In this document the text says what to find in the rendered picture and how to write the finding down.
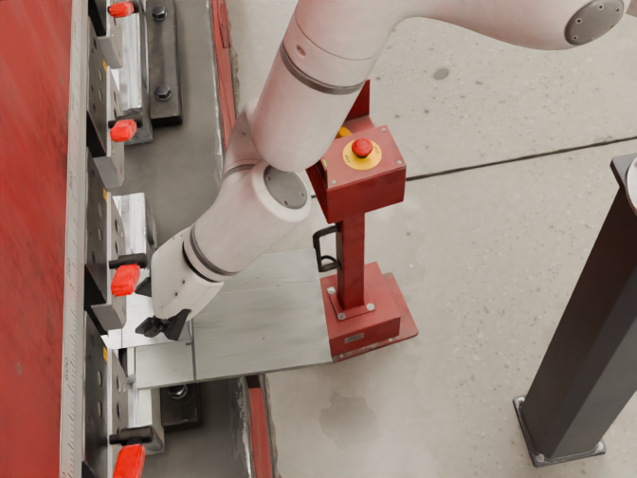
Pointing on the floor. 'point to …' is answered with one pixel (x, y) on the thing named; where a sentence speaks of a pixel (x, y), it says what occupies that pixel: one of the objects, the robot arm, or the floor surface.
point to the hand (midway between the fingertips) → (150, 307)
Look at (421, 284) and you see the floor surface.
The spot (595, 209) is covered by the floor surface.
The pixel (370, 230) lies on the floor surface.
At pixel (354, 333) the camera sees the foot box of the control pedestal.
